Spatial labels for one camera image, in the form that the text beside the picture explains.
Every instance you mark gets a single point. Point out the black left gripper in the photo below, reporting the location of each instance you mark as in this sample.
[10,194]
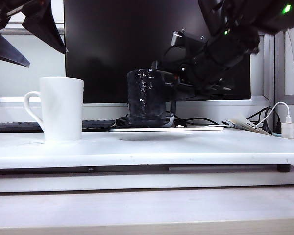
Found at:
[7,9]

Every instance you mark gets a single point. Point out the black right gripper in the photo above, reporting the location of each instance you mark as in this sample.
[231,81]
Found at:
[218,61]

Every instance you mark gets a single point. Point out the black textured cup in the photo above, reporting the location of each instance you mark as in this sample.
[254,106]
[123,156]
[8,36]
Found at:
[147,98]

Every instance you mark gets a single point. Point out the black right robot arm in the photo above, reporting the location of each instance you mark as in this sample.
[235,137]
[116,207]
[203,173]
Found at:
[259,12]

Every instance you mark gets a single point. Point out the grey cubicle partition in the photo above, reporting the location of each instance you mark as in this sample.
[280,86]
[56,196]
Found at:
[27,73]
[280,73]

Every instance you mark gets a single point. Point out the silver monitor stand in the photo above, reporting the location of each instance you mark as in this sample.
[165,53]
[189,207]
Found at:
[198,128]

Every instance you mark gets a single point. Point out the white raised board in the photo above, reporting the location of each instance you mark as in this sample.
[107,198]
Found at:
[161,149]

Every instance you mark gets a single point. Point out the folded paper booklet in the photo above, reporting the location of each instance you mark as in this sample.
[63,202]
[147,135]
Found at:
[242,121]

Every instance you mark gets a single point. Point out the white ceramic mug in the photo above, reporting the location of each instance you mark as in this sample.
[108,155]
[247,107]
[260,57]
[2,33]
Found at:
[61,110]

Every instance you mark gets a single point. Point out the black computer monitor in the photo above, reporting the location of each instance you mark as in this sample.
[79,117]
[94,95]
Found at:
[112,36]

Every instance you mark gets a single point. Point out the black keyboard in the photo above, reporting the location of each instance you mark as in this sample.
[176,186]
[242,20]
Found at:
[14,126]

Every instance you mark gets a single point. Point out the white base board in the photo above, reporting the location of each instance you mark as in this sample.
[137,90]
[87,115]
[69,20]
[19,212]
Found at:
[137,181]

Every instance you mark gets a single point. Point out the white USB charger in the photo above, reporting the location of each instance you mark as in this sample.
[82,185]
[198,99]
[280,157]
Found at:
[288,131]

